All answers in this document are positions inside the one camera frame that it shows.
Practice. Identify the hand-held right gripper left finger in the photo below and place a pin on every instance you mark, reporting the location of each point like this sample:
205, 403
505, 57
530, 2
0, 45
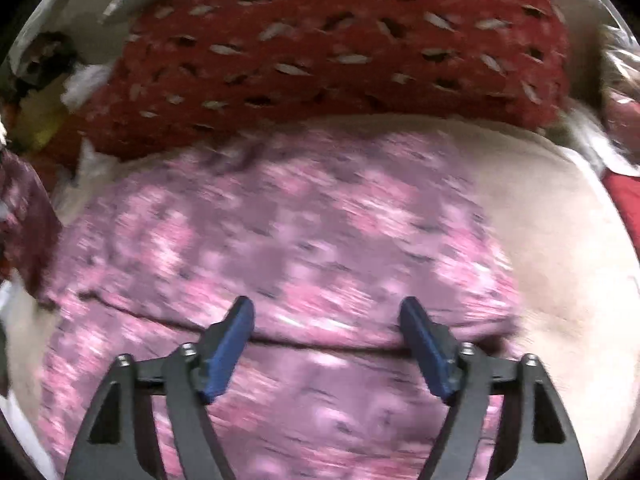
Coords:
229, 355

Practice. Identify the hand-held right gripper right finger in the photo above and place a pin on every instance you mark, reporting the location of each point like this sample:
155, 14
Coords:
429, 355

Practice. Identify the pink floral garment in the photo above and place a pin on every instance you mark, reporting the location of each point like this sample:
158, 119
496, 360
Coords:
300, 240

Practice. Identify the beige fleece blanket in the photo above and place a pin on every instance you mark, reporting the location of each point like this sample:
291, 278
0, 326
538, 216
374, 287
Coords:
560, 260

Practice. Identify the maroon patterned cloth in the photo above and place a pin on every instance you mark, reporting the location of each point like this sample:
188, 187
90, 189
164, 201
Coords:
25, 220

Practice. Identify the red cloth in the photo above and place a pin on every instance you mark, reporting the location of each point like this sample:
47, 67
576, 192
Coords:
625, 205

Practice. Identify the yellow cloth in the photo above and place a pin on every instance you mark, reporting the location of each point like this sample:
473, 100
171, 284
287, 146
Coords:
42, 125

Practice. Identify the white cloth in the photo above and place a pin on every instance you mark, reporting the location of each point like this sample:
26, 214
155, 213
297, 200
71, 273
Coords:
87, 85

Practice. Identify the red leaf-patterned quilt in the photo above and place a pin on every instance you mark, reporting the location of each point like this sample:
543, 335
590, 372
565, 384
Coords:
325, 60

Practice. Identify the dark patterned cloth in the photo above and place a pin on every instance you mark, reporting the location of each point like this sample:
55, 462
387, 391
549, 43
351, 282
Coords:
42, 62

